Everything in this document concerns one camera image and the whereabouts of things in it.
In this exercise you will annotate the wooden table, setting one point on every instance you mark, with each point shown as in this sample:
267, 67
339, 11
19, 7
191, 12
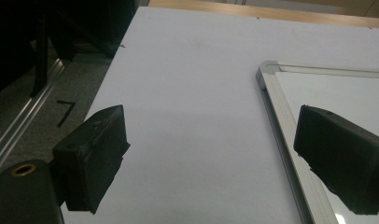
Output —
271, 13

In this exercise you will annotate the black metal stand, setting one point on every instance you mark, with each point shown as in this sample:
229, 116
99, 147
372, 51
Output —
41, 56

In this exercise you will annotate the whiteboard with metal frame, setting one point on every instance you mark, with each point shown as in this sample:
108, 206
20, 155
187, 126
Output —
334, 90

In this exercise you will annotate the large white table sheet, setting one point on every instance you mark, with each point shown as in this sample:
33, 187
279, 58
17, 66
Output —
193, 93

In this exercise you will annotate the aluminium floor rail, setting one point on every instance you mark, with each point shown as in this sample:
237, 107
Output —
25, 115

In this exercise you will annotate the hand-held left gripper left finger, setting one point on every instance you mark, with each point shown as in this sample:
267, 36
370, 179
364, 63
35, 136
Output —
91, 158

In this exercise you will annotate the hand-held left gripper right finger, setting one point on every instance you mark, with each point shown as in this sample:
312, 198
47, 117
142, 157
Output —
343, 155

